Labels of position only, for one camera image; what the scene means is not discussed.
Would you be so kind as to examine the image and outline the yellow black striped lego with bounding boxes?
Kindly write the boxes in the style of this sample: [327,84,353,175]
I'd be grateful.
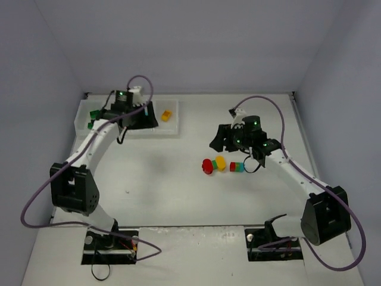
[161,110,172,122]

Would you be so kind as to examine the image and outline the yellow round lego brick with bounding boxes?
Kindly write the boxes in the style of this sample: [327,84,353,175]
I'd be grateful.
[215,156,226,172]

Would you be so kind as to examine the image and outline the red round lego brick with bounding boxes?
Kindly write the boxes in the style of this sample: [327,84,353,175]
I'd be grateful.
[202,158,214,175]

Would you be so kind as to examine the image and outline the green lego brick stack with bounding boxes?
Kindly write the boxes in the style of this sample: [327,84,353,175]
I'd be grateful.
[89,110,100,120]

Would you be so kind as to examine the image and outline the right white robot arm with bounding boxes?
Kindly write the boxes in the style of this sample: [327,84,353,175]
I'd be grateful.
[210,116,351,245]

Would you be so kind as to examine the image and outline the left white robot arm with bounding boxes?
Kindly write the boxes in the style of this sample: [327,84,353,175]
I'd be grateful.
[50,86,158,235]

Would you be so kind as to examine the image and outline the clear plastic sorting tray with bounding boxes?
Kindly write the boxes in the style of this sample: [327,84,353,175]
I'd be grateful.
[74,99,179,139]

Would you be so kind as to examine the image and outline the red lego right stack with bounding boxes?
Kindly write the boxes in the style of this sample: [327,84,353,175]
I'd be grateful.
[229,162,236,172]

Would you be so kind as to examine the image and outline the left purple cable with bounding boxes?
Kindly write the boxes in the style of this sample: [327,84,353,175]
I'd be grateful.
[20,74,163,262]

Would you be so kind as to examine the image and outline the purple cable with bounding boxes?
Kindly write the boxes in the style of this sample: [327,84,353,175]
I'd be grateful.
[232,95,367,271]
[20,74,163,262]

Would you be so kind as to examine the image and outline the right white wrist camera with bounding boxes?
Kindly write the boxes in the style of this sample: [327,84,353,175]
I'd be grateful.
[229,107,247,130]

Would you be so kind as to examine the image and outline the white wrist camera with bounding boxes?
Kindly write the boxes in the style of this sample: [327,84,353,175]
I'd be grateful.
[229,107,247,130]
[128,86,147,107]

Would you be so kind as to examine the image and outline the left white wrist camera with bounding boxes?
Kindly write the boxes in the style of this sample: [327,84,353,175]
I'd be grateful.
[128,86,147,107]

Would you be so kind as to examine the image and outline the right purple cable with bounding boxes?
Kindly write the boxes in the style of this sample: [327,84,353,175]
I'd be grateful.
[232,95,367,271]

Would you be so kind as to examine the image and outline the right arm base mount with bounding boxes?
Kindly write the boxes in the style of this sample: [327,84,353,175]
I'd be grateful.
[244,228,304,262]

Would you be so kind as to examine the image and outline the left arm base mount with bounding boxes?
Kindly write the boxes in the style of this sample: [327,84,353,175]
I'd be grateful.
[81,229,139,265]

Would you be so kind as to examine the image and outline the black cable loop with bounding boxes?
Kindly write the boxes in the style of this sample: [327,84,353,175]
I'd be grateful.
[90,250,111,282]

